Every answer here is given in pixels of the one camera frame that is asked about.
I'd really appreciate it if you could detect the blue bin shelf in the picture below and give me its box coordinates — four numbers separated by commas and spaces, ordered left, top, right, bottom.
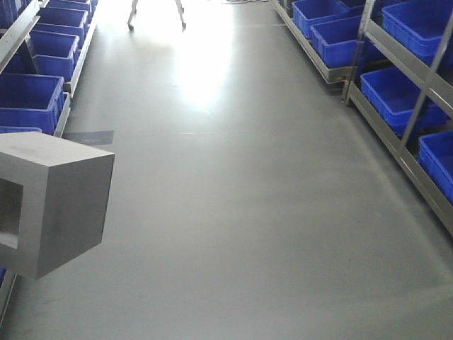
360, 67, 448, 140
419, 130, 452, 203
311, 16, 361, 69
1, 74, 65, 135
382, 0, 452, 65
30, 30, 79, 81

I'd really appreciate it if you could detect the steel shelf rack left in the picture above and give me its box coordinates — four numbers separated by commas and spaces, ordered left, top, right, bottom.
0, 0, 100, 309

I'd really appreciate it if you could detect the steel shelf rack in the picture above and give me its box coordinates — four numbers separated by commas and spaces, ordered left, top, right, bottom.
0, 0, 100, 309
273, 1, 452, 230

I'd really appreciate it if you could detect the steel shelf rack right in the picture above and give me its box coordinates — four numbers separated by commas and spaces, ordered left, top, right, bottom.
273, 1, 452, 230

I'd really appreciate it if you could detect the gray cube base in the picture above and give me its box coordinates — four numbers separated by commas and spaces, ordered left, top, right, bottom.
1, 132, 115, 279

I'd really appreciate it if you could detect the blue bin left shelf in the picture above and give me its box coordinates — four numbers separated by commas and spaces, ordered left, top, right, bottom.
30, 30, 79, 81
1, 74, 65, 135

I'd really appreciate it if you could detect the blue bin right shelf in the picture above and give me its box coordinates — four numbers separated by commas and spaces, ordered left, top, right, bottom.
382, 0, 452, 65
360, 67, 448, 140
419, 130, 452, 203
311, 16, 361, 69

